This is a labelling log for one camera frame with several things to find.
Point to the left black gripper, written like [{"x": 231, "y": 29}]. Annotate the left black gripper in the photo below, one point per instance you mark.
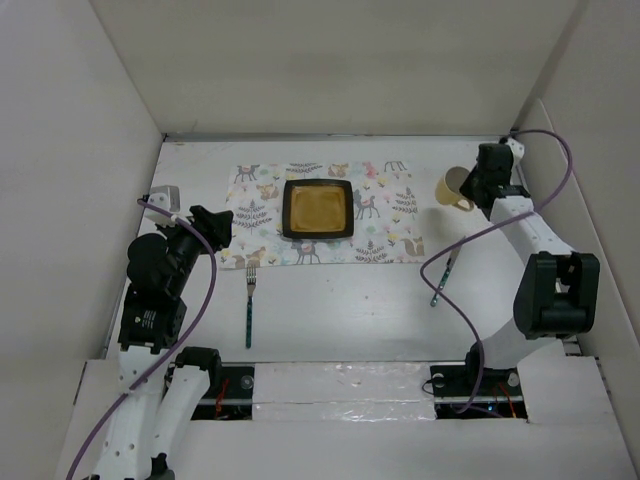
[{"x": 214, "y": 224}]

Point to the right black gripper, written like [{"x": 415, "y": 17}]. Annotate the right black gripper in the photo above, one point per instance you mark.
[{"x": 466, "y": 187}]

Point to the yellow ceramic mug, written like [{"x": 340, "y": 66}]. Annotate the yellow ceramic mug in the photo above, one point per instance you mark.
[{"x": 447, "y": 192}]

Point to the animal print cloth placemat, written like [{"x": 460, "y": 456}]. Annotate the animal print cloth placemat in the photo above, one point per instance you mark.
[{"x": 385, "y": 216}]

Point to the square black yellow plate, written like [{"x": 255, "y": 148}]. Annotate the square black yellow plate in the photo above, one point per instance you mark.
[{"x": 317, "y": 209}]

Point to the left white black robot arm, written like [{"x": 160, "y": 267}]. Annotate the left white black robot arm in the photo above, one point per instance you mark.
[{"x": 161, "y": 379}]

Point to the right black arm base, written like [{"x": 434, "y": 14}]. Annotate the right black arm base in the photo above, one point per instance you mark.
[{"x": 460, "y": 390}]

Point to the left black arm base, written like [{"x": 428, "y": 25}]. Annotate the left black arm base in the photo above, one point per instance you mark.
[{"x": 232, "y": 399}]

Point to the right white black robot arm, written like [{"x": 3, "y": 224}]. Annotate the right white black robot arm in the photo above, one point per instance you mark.
[{"x": 556, "y": 297}]

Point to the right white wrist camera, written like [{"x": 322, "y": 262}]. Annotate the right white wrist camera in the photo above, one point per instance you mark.
[{"x": 516, "y": 147}]

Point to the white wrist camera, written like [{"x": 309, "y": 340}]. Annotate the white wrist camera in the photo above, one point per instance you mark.
[
  {"x": 165, "y": 197},
  {"x": 516, "y": 147}
]

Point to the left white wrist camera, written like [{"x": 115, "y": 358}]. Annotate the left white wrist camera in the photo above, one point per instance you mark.
[{"x": 165, "y": 197}]

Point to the knife with blue handle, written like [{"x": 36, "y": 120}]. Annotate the knife with blue handle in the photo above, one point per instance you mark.
[{"x": 446, "y": 274}]

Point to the fork with teal handle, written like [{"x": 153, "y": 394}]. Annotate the fork with teal handle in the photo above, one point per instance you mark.
[{"x": 251, "y": 278}]

